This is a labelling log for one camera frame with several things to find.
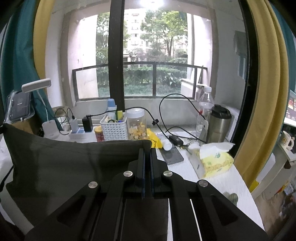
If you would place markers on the white printed mug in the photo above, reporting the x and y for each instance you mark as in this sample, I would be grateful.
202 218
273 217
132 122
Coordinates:
286 141

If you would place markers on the small white tube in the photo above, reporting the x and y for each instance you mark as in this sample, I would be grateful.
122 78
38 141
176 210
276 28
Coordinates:
166 143

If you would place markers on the white power strip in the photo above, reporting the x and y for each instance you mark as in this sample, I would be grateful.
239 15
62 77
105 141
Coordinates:
81 136

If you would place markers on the lit computer monitor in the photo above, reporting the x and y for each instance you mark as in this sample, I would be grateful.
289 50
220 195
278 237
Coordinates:
291 106

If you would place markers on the black balcony railing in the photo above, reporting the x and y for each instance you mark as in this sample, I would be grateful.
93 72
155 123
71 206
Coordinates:
138 63

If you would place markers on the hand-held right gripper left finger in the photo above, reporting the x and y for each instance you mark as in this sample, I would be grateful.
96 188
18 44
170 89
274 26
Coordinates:
143 171

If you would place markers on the clear water bottle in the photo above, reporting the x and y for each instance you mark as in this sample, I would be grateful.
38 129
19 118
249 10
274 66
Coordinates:
203 104

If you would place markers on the white tablecloth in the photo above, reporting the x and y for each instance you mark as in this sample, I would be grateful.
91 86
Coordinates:
208 185

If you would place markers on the yellow plastic bag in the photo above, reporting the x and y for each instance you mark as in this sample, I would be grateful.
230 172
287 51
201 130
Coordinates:
153 138

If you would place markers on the dark smartphone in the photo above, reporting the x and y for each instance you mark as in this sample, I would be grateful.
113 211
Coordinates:
172 155

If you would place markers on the clear jar of snacks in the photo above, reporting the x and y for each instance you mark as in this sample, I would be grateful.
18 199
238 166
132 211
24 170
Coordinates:
136 134

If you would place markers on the white plastic basket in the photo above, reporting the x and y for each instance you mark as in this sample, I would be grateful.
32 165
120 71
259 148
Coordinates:
113 131

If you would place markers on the yellow tissue pack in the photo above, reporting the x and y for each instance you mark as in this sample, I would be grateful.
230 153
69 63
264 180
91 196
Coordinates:
215 162

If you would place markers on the brown cardboard box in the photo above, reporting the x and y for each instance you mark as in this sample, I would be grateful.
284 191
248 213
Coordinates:
25 126

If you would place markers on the blue-capped white bottle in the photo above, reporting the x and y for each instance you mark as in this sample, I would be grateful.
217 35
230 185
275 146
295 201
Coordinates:
111 104

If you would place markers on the black window frame post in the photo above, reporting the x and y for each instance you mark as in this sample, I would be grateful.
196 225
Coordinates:
116 58

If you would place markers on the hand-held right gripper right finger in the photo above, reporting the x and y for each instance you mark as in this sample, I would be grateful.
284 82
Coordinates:
152 171

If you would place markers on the yellow curtain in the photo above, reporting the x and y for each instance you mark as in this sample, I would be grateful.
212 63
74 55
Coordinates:
266 92
41 34

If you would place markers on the black charger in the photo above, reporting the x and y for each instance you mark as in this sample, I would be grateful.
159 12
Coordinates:
87 125

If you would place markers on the white charger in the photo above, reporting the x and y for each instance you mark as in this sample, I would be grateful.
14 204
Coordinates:
74 125

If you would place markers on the teal curtain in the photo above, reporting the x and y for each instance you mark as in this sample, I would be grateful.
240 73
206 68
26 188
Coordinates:
16 46
290 58

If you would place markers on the steel thermos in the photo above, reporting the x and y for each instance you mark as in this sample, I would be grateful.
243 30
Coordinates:
217 129

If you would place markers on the white side desk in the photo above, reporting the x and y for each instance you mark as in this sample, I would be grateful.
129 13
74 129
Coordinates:
277 162

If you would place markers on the hanging grey clothes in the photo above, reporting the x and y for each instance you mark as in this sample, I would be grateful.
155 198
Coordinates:
240 46

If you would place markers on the black key fob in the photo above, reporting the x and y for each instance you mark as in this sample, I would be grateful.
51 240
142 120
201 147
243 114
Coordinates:
175 139

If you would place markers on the small grey-green object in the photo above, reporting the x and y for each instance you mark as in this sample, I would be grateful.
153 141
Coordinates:
232 198

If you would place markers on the olive green shirt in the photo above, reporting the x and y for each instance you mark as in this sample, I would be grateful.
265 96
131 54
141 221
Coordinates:
69 166

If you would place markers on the black tablet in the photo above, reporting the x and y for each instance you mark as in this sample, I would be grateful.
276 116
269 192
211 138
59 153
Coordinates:
19 104

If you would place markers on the red can with yellow lid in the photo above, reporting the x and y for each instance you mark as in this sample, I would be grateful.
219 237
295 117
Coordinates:
99 135

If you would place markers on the white desk lamp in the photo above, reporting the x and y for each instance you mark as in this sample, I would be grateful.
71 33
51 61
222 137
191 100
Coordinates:
35 85

